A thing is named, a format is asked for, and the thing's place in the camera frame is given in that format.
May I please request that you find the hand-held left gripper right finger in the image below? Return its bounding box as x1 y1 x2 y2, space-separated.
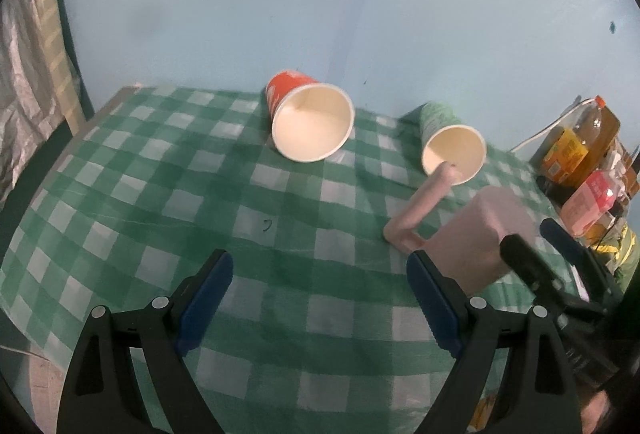
406 250 584 434

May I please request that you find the red paper cup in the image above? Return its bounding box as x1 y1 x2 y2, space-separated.
265 70 356 163

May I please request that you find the pink plastic bottle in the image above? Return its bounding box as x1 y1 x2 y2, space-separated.
559 168 632 238

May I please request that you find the pale patterned curtain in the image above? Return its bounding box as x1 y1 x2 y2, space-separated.
0 0 87 210

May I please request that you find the green checkered tablecloth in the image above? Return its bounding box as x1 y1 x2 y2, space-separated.
0 86 583 431

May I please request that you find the pink cup with handle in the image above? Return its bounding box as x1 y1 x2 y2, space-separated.
384 163 537 300

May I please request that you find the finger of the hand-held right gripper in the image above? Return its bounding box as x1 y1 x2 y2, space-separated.
540 218 625 311
499 233 606 321

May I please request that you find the green paper cup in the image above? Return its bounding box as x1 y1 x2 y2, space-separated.
419 102 487 186

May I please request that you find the yellow green packet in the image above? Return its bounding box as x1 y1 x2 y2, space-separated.
584 223 640 286

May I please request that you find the amber drink bottle orange cap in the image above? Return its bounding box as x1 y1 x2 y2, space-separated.
542 95 622 188

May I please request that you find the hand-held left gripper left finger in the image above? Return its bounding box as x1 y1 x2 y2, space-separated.
57 248 235 434

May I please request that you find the white cable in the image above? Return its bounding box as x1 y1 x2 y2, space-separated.
510 97 597 153

